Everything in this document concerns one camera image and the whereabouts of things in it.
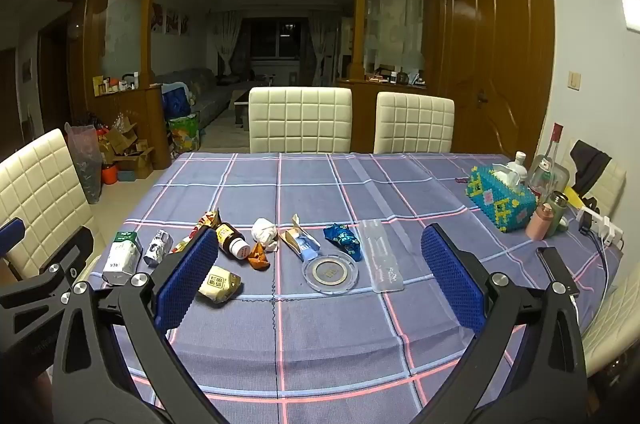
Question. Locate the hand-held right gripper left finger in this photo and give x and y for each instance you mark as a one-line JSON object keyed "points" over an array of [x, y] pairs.
{"points": [[187, 276]]}

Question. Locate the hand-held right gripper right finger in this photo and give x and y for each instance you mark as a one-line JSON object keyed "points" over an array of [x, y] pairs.
{"points": [[452, 276]]}

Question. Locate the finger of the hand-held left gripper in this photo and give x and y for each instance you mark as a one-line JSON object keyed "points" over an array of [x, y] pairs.
{"points": [[12, 233], [60, 254]]}

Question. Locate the cream food packet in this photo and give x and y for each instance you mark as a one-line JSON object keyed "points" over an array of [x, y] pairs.
{"points": [[222, 284]]}

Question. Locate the silver white wrapper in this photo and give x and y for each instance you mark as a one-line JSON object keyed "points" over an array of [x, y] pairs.
{"points": [[157, 246]]}

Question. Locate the brown medicine bottle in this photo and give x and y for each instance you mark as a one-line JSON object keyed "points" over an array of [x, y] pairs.
{"points": [[230, 238]]}

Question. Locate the red gold snack wrapper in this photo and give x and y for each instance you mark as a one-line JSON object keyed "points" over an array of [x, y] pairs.
{"points": [[205, 220]]}

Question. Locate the white green milk carton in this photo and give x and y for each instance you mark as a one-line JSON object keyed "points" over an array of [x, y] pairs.
{"points": [[120, 259]]}

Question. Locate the clear plastic package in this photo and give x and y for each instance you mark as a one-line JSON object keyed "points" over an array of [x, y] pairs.
{"points": [[382, 254]]}

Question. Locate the white tissue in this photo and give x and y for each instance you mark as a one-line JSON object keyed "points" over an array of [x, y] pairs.
{"points": [[264, 231]]}

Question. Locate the blue foil wrapper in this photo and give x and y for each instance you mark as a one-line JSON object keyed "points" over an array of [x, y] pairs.
{"points": [[342, 239]]}

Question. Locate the brown blue wrapper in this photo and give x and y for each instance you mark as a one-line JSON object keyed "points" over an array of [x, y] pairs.
{"points": [[302, 244]]}

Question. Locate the round clear lid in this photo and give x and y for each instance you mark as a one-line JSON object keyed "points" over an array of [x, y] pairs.
{"points": [[330, 274]]}

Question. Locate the cream quilted dining chair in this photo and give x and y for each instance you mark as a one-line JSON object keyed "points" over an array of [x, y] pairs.
{"points": [[615, 319], [614, 191], [300, 119], [40, 184], [415, 122]]}

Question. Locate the beaded tissue box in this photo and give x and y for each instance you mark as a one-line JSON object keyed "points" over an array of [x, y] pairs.
{"points": [[500, 204]]}

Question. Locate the clear plastic bag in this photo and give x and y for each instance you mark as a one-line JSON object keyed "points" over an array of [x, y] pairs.
{"points": [[85, 164]]}

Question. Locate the orange bucket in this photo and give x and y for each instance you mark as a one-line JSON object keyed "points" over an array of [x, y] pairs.
{"points": [[109, 174]]}

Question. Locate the pink bottle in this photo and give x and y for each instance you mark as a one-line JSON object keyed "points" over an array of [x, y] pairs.
{"points": [[539, 221]]}

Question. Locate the small blue box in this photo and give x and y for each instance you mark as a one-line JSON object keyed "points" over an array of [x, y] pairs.
{"points": [[126, 175]]}

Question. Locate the black phone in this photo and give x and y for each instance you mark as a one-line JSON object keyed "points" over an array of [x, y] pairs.
{"points": [[557, 269]]}

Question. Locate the cardboard box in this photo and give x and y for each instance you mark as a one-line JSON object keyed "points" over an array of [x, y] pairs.
{"points": [[136, 163], [120, 139]]}

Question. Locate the green thermos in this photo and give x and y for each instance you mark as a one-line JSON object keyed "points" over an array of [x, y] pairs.
{"points": [[557, 209]]}

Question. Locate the white bottle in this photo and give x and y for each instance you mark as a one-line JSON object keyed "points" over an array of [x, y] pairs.
{"points": [[520, 164]]}

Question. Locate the dark wooden door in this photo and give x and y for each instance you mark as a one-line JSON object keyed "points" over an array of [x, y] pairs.
{"points": [[7, 99], [54, 79]]}

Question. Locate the glass bottle red cap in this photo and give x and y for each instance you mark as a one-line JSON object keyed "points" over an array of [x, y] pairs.
{"points": [[545, 171]]}

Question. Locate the colourful printed bag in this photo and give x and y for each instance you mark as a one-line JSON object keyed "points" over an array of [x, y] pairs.
{"points": [[184, 134]]}

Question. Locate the blue plaid tablecloth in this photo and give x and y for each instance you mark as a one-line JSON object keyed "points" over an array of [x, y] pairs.
{"points": [[325, 344]]}

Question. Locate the yellow object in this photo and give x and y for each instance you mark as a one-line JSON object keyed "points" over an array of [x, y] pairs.
{"points": [[575, 199]]}

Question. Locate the wooden cabinet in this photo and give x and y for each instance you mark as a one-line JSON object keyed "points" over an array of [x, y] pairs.
{"points": [[145, 124]]}

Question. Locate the white power strip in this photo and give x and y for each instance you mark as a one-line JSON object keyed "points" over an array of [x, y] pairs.
{"points": [[600, 226]]}

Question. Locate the yellow box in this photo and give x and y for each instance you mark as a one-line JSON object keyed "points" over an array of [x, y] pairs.
{"points": [[98, 85]]}

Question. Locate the black cloth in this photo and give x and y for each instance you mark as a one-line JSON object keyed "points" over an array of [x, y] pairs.
{"points": [[590, 167]]}

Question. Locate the blue bag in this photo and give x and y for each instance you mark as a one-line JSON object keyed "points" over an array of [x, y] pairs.
{"points": [[177, 100]]}

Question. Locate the coffee table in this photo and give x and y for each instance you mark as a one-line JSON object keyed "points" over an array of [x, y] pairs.
{"points": [[241, 104]]}

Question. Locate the wooden counter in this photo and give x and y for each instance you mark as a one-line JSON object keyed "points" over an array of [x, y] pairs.
{"points": [[363, 114]]}

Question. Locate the grey sofa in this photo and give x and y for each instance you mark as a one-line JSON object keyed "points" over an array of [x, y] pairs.
{"points": [[205, 89]]}

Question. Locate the brown wooden door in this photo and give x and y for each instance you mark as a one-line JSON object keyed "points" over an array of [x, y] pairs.
{"points": [[500, 54]]}

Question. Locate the patterned curtain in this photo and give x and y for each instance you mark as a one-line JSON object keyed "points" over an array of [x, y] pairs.
{"points": [[322, 47], [227, 42]]}

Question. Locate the wooden column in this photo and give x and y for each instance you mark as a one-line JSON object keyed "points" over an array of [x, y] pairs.
{"points": [[150, 24], [361, 12]]}

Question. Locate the window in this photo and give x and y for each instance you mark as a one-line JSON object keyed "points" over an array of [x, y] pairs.
{"points": [[272, 39]]}

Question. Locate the light switch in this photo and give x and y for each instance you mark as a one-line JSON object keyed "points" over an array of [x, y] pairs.
{"points": [[575, 80]]}

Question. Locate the wall picture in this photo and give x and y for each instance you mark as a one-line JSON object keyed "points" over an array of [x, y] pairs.
{"points": [[172, 20], [158, 18], [184, 23]]}

